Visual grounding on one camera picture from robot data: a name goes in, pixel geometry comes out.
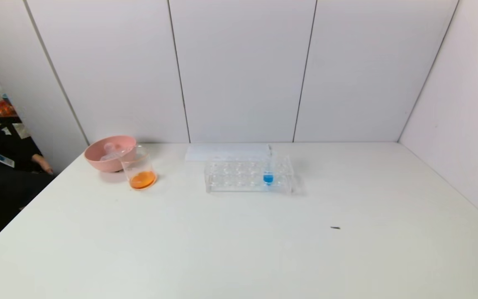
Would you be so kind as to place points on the clear acrylic test tube rack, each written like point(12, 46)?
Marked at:
point(239, 178)

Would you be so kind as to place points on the clear glass beaker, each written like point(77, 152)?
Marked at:
point(142, 178)

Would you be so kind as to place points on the pink plastic bowl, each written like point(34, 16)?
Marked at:
point(98, 162)

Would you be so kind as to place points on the test tube with red pigment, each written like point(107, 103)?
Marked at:
point(110, 147)

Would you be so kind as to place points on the bystander bare hand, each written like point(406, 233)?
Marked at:
point(43, 162)

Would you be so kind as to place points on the white paper sheet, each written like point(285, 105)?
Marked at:
point(222, 150)

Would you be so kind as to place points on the white paper slip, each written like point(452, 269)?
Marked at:
point(21, 130)

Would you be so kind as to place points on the test tube with blue pigment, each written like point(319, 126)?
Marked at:
point(268, 178)

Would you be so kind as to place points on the test tube with yellow pigment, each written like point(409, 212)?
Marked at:
point(109, 157)

